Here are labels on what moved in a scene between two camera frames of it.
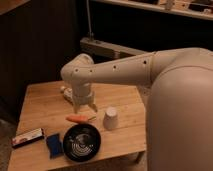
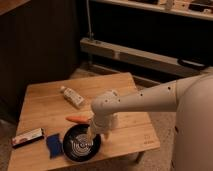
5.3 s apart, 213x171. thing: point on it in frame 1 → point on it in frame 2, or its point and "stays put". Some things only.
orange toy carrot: x=80 y=118 stays put
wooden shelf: x=193 y=8 stays put
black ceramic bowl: x=82 y=142 stays put
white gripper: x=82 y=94 → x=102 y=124
